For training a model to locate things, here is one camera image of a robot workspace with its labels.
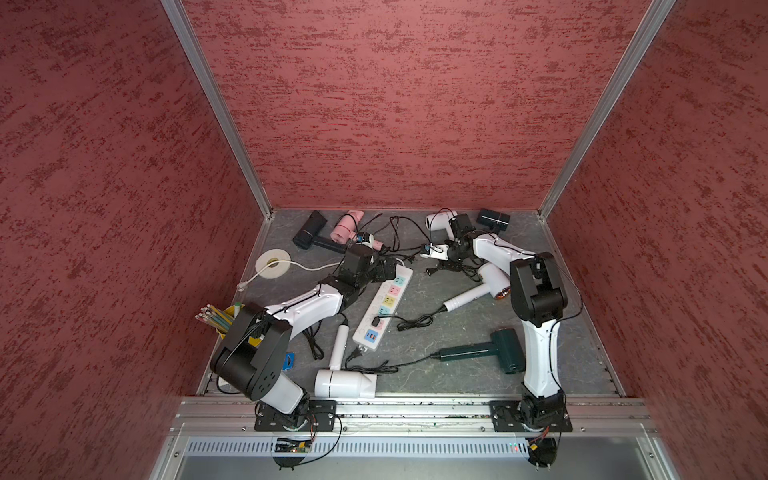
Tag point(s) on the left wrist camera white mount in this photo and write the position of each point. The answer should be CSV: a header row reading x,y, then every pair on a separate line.
x,y
368,240

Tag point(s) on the white blue box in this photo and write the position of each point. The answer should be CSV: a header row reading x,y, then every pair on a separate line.
x,y
289,361

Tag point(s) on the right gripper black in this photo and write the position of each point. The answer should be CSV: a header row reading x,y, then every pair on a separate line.
x,y
450,242

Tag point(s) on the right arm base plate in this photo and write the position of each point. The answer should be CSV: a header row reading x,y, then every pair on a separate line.
x,y
506,418

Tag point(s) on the dark green hair dryer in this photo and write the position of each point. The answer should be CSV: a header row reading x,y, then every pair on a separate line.
x,y
493,220
504,345

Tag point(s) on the yellow pencil cup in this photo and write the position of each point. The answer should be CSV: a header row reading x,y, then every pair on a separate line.
x,y
219,319

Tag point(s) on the white tape roll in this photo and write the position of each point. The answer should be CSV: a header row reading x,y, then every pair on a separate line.
x,y
272,264

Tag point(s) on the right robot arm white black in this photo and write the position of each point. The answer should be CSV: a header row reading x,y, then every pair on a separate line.
x,y
538,298

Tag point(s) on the dark green hair dryer back right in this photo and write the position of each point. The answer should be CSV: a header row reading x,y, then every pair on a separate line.
x,y
493,220

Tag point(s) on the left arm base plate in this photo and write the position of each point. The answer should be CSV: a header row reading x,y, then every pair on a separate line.
x,y
311,416

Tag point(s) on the dark green hair dryer front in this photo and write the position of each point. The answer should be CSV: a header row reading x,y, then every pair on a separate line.
x,y
504,345

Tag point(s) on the white power strip coloured sockets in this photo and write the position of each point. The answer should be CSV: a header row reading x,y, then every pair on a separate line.
x,y
382,309

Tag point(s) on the large white hair dryer front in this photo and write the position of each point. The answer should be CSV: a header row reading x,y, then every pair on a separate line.
x,y
336,383

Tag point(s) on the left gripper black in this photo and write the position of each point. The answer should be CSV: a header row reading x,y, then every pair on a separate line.
x,y
390,269

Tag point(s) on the black hair dryer back left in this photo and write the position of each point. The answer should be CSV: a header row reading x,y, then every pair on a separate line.
x,y
309,235

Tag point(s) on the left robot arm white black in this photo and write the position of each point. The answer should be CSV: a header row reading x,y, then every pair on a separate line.
x,y
251,355

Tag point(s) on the pink hair dryer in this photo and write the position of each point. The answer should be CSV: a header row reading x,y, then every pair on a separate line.
x,y
347,227

